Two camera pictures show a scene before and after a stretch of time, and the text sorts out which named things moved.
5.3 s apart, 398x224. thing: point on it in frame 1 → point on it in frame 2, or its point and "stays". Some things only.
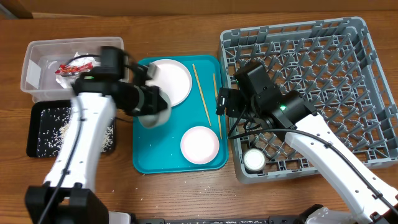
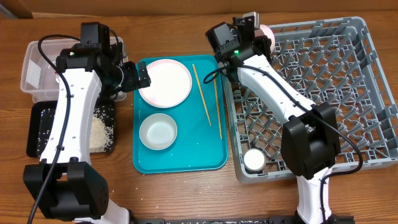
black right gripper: (233, 108) → (264, 41)
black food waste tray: (48, 124) stays
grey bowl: (157, 119) → (158, 131)
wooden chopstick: (203, 97) stays
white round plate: (174, 78) stays
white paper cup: (254, 160) stays
